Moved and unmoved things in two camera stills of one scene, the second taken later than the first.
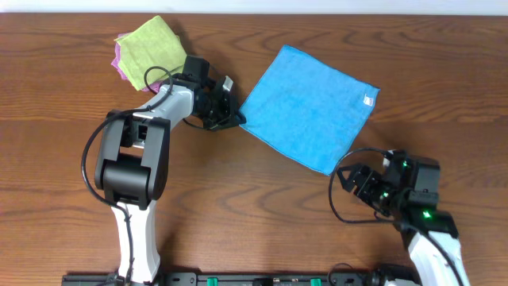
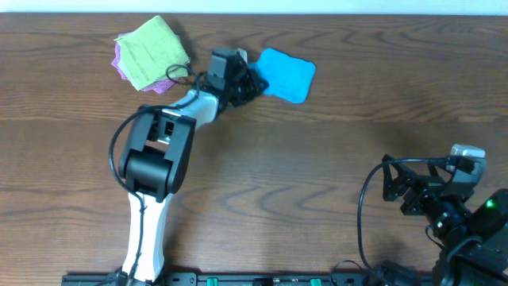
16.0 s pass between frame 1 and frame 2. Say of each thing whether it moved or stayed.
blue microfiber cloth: moved
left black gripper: moved
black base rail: stayed
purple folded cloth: stayed
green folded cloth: stayed
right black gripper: moved
